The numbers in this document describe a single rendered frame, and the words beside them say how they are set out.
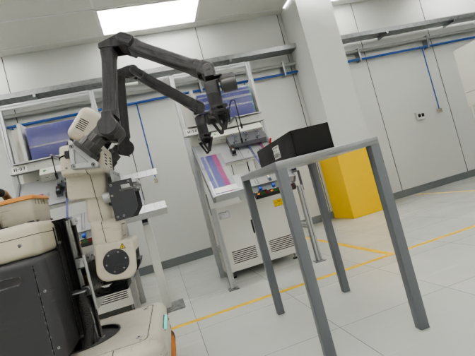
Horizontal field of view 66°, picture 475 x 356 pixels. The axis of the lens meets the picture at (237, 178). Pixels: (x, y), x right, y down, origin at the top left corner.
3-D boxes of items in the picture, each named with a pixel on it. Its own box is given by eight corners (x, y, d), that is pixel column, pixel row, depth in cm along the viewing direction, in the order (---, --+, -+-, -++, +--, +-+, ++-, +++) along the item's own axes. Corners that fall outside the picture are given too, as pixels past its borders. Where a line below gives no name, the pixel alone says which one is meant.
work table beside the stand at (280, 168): (329, 366, 138) (275, 162, 140) (276, 313, 207) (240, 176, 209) (430, 327, 147) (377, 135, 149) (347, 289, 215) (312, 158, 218)
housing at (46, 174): (106, 173, 314) (101, 161, 305) (45, 187, 303) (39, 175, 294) (105, 167, 320) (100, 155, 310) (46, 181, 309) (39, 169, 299)
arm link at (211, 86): (203, 84, 148) (202, 80, 142) (220, 80, 148) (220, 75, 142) (208, 100, 148) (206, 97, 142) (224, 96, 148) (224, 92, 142)
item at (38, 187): (108, 195, 293) (107, 190, 290) (20, 217, 279) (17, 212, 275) (105, 169, 316) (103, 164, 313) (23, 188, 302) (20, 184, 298)
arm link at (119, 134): (95, 138, 146) (89, 133, 140) (112, 119, 147) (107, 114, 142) (112, 151, 144) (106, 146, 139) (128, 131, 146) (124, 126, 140)
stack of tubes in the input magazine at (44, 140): (96, 146, 309) (89, 116, 310) (32, 160, 297) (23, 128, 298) (99, 148, 321) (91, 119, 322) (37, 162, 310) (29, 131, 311)
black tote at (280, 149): (261, 171, 205) (256, 151, 205) (290, 163, 208) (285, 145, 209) (296, 157, 149) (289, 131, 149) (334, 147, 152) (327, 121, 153)
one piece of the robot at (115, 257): (65, 301, 138) (50, 142, 141) (88, 281, 175) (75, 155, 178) (136, 290, 143) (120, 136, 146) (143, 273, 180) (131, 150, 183)
